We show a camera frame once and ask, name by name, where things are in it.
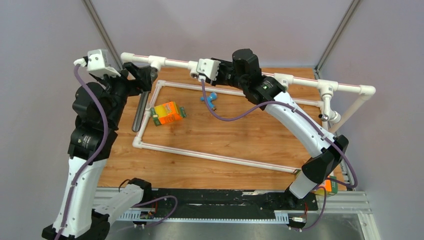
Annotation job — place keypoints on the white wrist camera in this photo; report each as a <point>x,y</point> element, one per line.
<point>97,64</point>
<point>207,69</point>

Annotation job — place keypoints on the black long-handle water faucet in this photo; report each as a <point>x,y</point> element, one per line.
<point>142,106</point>

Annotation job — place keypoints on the white water faucet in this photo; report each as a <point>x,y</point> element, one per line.
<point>327,114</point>

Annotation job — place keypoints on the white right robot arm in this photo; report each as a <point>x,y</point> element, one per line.
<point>267,93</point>

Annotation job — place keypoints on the white PVC pipe frame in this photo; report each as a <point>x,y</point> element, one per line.
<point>365,92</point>

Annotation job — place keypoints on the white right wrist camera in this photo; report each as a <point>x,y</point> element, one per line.
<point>207,69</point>

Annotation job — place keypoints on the aluminium frame rail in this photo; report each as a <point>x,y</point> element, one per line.
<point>142,205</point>

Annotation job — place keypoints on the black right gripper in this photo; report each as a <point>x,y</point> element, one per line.
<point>216,82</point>

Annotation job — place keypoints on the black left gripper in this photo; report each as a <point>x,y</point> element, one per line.
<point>143,81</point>

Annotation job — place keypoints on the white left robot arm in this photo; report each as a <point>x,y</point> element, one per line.
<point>99,106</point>

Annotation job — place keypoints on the orange green carton box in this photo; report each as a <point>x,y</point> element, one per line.
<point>167,113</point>

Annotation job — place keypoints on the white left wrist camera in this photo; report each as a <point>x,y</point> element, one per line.
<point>97,64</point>

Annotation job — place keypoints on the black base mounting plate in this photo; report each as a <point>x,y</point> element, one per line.
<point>222,204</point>

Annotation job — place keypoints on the orange box near right arm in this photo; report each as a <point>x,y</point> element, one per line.
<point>328,187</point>

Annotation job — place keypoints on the blue water faucet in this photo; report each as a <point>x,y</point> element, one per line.
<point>209,100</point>

